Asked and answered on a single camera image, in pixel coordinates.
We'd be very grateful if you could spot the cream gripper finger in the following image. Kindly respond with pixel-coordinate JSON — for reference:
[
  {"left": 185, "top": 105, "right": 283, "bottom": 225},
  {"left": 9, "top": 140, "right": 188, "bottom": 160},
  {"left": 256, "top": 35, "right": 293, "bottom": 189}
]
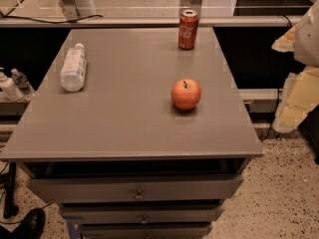
[
  {"left": 271, "top": 25, "right": 297, "bottom": 53},
  {"left": 273, "top": 66, "right": 319, "bottom": 133}
]

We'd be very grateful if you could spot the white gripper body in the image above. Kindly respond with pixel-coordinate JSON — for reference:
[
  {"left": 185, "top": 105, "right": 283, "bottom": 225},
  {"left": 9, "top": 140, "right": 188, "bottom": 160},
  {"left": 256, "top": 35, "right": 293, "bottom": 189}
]
[{"left": 294, "top": 0, "right": 319, "bottom": 67}]

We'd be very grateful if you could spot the red coke can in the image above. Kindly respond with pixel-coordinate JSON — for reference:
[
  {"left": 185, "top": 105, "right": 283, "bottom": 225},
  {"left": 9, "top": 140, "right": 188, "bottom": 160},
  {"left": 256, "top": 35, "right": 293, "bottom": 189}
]
[{"left": 178, "top": 9, "right": 198, "bottom": 50}]

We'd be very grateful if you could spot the clear plastic water bottle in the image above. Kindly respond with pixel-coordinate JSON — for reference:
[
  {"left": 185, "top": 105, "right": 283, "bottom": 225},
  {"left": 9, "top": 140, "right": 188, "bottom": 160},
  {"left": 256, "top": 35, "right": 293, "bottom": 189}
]
[{"left": 60, "top": 43, "right": 87, "bottom": 92}]

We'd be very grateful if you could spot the small clear bottle on shelf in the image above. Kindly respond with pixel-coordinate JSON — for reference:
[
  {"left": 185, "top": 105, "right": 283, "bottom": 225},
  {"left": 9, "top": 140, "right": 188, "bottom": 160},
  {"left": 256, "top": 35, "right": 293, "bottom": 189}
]
[{"left": 11, "top": 69, "right": 35, "bottom": 96}]

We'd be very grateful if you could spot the white squeeze bottle on shelf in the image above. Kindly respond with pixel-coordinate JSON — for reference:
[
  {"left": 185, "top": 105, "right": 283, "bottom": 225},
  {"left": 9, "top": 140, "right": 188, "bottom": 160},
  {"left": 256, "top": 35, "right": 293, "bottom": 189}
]
[{"left": 0, "top": 72, "right": 24, "bottom": 102}]

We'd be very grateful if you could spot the red apple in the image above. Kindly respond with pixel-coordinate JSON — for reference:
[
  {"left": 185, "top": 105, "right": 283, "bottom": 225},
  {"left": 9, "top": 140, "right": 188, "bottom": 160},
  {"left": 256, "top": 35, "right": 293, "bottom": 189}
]
[{"left": 170, "top": 79, "right": 201, "bottom": 111}]

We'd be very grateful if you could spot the bottom grey drawer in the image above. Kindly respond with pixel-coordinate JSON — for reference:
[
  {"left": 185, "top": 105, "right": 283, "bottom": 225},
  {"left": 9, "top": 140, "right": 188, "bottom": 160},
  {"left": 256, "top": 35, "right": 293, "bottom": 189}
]
[{"left": 80, "top": 223, "right": 211, "bottom": 239}]

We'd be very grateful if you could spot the grey drawer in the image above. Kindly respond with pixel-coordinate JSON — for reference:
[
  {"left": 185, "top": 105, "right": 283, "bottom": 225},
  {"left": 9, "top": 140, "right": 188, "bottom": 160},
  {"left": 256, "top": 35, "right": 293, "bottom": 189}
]
[
  {"left": 62, "top": 204, "right": 223, "bottom": 224},
  {"left": 30, "top": 174, "right": 243, "bottom": 203},
  {"left": 80, "top": 223, "right": 211, "bottom": 239}
]

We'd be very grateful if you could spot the grey drawer cabinet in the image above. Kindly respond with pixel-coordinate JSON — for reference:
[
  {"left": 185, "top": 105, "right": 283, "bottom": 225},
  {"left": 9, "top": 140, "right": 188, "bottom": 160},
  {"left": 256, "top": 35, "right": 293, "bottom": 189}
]
[{"left": 0, "top": 27, "right": 265, "bottom": 239}]

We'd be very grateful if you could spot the top grey drawer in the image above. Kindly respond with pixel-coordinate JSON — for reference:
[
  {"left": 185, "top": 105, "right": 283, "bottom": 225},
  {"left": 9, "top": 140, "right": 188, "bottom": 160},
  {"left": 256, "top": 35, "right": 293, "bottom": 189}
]
[{"left": 30, "top": 174, "right": 243, "bottom": 203}]

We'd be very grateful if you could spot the middle grey drawer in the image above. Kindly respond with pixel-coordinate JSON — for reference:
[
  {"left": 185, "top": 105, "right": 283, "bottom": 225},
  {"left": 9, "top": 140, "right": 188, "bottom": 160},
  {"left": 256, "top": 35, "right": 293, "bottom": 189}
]
[{"left": 62, "top": 204, "right": 223, "bottom": 224}]

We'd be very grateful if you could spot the black shoe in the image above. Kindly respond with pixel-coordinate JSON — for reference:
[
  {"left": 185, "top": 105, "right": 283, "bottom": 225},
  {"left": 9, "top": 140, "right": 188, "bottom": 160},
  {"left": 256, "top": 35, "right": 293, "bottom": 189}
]
[{"left": 12, "top": 208, "right": 46, "bottom": 239}]

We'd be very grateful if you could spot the black stand leg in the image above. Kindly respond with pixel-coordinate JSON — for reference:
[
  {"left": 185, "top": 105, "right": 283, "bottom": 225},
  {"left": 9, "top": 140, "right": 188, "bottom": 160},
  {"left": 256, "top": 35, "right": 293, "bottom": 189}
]
[{"left": 1, "top": 162, "right": 19, "bottom": 219}]

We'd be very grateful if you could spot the black cable at right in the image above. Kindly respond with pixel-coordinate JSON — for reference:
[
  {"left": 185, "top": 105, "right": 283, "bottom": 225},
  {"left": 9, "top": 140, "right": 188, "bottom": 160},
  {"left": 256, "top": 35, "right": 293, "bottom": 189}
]
[{"left": 258, "top": 88, "right": 282, "bottom": 142}]

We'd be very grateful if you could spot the white post base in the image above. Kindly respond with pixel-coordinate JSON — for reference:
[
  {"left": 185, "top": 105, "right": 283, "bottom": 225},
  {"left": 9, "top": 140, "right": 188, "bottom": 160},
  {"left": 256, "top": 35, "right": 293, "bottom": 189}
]
[{"left": 58, "top": 0, "right": 97, "bottom": 21}]

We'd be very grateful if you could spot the black cable on ledge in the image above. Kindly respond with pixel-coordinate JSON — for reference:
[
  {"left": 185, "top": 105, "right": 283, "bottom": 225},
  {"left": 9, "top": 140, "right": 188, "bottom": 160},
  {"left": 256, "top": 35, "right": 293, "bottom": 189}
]
[{"left": 0, "top": 0, "right": 104, "bottom": 24}]

